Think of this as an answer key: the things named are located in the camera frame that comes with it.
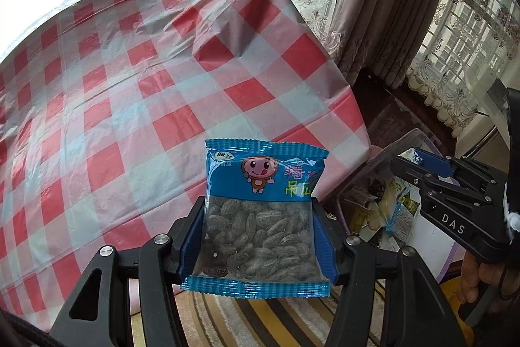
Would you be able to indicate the red checked plastic tablecloth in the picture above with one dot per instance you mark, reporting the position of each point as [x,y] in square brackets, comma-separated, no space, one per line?
[142,107]

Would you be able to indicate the heavy patterned curtain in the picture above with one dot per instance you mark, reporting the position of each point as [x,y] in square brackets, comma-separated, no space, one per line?
[390,5]

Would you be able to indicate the clear purple plastic container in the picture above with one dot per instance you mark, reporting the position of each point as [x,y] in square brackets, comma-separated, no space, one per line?
[434,251]

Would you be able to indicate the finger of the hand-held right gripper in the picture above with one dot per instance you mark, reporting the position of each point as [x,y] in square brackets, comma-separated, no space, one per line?
[412,170]
[436,165]

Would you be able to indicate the blue cartoon seed packet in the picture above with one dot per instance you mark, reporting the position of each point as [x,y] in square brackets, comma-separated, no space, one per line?
[260,208]

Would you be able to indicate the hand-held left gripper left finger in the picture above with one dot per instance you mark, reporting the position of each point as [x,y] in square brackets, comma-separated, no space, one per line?
[189,249]

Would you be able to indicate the striped plush cushion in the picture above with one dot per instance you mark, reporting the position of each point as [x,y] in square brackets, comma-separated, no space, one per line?
[264,322]

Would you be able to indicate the short lace curtain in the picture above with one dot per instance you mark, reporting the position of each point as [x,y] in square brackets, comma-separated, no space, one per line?
[447,66]

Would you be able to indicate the person's right hand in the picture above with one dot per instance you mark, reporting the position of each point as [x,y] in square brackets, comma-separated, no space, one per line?
[471,278]

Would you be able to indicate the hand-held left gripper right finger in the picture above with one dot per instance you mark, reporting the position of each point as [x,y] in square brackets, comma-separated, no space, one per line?
[327,253]

